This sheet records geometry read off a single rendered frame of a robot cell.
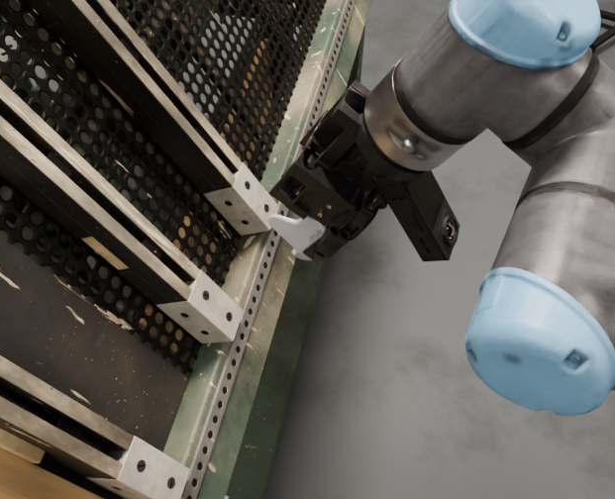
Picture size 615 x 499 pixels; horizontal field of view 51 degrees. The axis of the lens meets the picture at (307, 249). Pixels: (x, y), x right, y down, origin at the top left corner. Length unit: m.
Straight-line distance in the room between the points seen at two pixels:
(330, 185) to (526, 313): 0.23
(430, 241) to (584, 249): 0.22
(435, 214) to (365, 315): 1.63
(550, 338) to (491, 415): 1.77
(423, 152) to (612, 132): 0.12
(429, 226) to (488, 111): 0.15
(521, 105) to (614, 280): 0.12
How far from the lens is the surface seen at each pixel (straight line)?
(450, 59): 0.41
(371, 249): 2.31
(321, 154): 0.52
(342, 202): 0.52
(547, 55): 0.40
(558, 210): 0.37
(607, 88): 0.43
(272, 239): 1.23
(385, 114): 0.45
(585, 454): 2.13
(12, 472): 0.89
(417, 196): 0.53
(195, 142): 1.08
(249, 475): 1.78
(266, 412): 1.83
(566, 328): 0.33
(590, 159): 0.40
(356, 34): 1.78
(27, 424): 0.83
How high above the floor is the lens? 1.88
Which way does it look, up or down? 55 degrees down
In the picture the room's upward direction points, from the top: straight up
